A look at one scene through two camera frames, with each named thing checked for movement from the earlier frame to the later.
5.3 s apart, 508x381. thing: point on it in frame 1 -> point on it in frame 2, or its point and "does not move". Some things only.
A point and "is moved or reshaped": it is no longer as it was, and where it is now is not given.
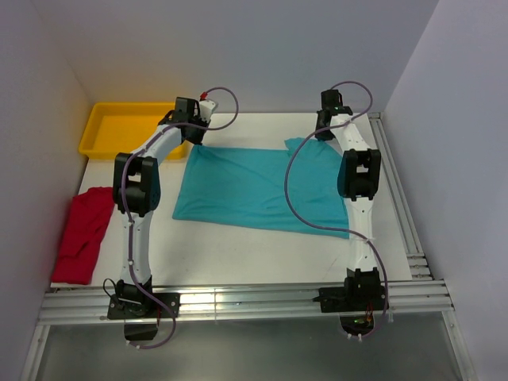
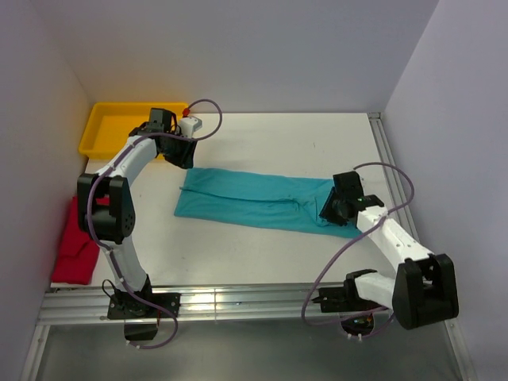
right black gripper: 327,136 -> 327,212
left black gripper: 198,140 -> 186,159
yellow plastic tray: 117,128 does not move
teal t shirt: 246,186 is moved or reshaped
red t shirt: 88,215 does not move
